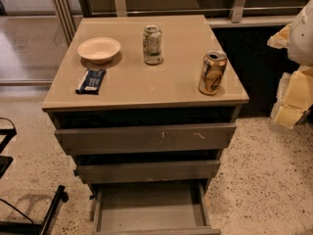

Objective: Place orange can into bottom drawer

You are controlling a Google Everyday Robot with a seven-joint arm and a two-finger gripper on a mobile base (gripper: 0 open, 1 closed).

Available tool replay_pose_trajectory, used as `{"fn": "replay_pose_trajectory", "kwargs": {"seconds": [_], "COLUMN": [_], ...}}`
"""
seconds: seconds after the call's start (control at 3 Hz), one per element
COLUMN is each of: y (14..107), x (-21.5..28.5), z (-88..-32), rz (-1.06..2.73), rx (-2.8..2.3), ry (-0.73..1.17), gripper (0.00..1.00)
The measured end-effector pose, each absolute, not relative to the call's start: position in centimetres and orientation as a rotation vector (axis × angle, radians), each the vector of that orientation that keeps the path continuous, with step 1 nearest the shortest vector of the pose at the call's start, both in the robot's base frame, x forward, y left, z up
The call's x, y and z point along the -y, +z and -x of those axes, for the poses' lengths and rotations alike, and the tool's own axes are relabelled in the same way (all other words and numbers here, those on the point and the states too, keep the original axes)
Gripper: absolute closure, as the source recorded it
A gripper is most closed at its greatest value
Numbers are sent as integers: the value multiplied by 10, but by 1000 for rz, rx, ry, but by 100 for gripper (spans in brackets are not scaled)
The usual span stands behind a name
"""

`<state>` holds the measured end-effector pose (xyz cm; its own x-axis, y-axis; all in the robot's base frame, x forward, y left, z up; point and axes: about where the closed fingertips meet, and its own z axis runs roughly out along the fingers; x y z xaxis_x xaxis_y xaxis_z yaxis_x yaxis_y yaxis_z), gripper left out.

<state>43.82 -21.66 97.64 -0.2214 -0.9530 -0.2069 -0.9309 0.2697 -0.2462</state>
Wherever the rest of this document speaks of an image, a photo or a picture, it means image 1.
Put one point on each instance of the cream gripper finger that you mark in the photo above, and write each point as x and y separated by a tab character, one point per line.
294	97
280	39

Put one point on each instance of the orange soda can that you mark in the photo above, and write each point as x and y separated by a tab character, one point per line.
213	67

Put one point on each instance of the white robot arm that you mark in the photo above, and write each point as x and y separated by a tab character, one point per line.
300	48

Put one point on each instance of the top grey drawer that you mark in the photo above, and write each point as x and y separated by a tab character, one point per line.
145	139

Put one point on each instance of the grey drawer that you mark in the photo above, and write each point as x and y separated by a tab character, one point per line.
147	172
145	139
156	208

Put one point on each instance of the green white soda can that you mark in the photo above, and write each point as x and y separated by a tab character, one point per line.
152	36

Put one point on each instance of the grey drawer cabinet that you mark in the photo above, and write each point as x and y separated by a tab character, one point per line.
133	93

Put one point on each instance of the middle grey drawer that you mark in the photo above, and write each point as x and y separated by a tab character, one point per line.
147	172

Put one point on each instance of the bottom grey drawer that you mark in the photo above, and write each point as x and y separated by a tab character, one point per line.
156	208

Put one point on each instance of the white paper bowl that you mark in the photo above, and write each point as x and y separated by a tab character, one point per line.
99	50

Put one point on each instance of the dark blue snack packet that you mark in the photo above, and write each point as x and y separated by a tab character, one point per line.
91	82

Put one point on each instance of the black metal stand base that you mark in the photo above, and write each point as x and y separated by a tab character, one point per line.
38	217

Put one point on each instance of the black chair frame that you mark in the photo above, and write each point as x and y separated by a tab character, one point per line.
7	133

